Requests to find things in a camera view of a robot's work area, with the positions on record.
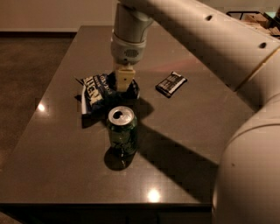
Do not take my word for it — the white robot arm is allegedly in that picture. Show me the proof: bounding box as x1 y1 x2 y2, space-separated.
112 0 280 224

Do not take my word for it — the blue chip bag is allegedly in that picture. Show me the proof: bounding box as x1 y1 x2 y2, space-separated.
77 73 140 115

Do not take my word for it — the green soda can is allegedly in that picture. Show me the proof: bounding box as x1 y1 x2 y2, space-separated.
107 106 137 157

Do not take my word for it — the black wire basket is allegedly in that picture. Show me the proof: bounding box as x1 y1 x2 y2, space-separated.
227 10 280 29

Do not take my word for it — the black snack bar wrapper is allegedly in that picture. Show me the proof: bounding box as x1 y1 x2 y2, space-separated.
155 72 187 98

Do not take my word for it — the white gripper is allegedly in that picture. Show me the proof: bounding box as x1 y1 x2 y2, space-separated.
110 34 146 92

